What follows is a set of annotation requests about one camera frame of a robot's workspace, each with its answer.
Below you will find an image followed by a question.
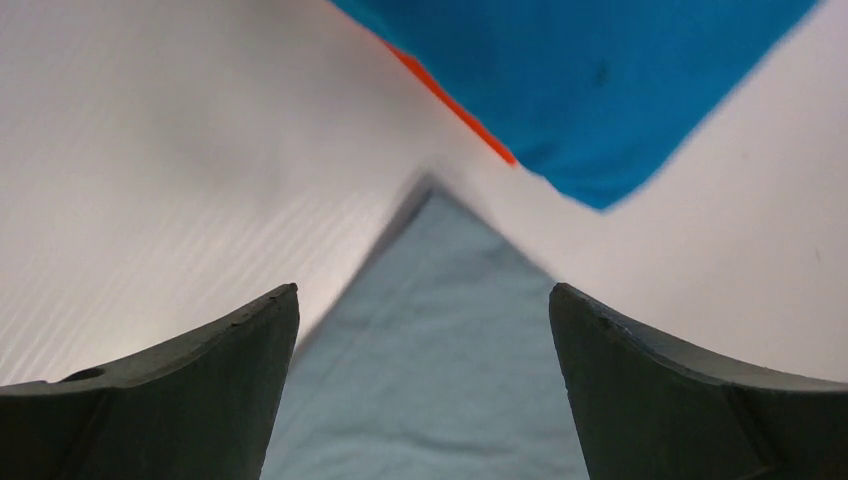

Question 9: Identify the grey-blue t-shirt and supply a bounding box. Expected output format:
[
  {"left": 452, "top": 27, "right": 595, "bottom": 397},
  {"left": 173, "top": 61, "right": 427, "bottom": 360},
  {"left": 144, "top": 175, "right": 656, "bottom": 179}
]
[{"left": 262, "top": 192, "right": 587, "bottom": 480}]

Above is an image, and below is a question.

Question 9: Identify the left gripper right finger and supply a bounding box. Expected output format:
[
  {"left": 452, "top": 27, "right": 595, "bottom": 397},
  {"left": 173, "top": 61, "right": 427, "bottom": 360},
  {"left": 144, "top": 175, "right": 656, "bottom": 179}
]
[{"left": 549, "top": 283, "right": 847, "bottom": 479}]

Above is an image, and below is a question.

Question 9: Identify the folded orange t-shirt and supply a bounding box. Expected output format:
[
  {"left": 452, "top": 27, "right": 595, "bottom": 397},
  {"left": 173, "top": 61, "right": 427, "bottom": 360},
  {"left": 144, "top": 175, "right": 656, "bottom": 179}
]
[{"left": 384, "top": 42, "right": 518, "bottom": 166}]

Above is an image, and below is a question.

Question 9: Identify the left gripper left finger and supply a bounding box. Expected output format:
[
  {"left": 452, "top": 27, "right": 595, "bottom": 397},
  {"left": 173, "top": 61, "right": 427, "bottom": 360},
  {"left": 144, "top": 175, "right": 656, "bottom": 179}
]
[{"left": 1, "top": 284, "right": 299, "bottom": 479}]

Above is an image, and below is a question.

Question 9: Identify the folded blue t-shirt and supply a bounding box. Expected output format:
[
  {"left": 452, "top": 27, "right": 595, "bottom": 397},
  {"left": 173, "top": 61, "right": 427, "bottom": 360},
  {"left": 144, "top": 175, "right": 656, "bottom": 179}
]
[{"left": 339, "top": 0, "right": 812, "bottom": 209}]

